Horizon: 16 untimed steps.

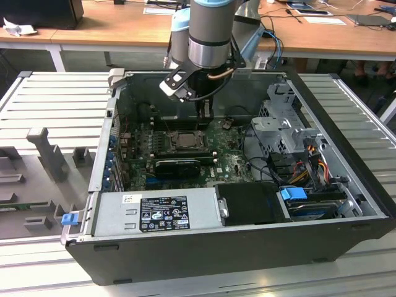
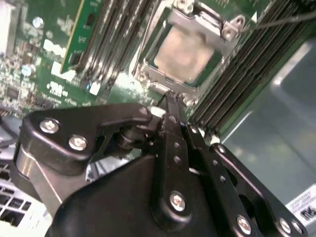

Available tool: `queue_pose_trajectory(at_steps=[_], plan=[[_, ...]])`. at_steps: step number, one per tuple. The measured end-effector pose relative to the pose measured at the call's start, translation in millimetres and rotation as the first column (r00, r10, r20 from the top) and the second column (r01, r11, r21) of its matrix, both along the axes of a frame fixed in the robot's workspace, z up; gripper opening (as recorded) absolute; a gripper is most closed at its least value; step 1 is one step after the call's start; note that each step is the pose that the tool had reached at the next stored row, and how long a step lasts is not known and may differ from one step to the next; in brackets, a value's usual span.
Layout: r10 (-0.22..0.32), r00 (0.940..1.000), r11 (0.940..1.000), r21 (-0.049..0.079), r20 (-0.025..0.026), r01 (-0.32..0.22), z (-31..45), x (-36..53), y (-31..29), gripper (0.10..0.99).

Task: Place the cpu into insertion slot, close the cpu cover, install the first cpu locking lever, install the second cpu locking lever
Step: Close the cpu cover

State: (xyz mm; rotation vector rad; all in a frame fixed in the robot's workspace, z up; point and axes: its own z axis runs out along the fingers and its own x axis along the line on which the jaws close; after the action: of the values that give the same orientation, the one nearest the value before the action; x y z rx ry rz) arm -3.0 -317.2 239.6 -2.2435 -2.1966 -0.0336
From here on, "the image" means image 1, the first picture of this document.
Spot square silver CPU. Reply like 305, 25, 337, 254
176, 132, 202, 147

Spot metal CPU socket cover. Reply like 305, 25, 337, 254
168, 131, 207, 151

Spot silver metal drive cage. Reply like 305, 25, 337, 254
250, 82, 329, 157

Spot black cylindrical part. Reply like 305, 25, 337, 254
137, 103, 152, 122

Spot green RAM stick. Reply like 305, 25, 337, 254
0, 202, 47, 213

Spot blue plastic latch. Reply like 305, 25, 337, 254
61, 212, 79, 227

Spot black graphics card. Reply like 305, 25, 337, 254
153, 158, 202, 179

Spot blue disk carrier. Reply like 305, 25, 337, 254
279, 186, 307, 202

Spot white paper sheet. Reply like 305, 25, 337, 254
304, 15, 347, 25
143, 6, 174, 15

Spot green motherboard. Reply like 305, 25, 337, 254
119, 119, 273, 191

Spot hard disk drive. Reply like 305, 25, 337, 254
286, 199, 345, 222

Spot black box on desk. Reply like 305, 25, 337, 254
0, 0, 85, 30

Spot crumpled white paper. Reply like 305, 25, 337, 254
2, 17, 38, 38

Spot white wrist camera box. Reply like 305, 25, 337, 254
158, 63, 199, 103

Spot coloured power wire bundle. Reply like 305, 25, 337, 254
289, 145, 330, 186

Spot grey power supply unit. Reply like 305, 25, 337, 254
92, 187, 224, 238

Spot dark grey tablet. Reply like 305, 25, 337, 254
345, 13, 393, 28

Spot person's bare legs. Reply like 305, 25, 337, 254
354, 60, 391, 80

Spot metal CPU socket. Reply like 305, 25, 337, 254
166, 130, 207, 152

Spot black open PC case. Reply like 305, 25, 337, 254
60, 68, 391, 287

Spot grey parts rack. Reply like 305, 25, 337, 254
0, 126, 100, 241

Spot black RAM slot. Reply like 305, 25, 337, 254
153, 123, 197, 131
153, 116, 197, 124
153, 148, 214, 157
154, 154, 217, 164

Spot flat smartphone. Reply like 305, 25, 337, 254
295, 9, 329, 16

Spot wooden desk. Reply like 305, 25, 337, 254
0, 0, 396, 62

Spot grey case corner bracket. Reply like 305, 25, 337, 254
108, 68, 126, 91

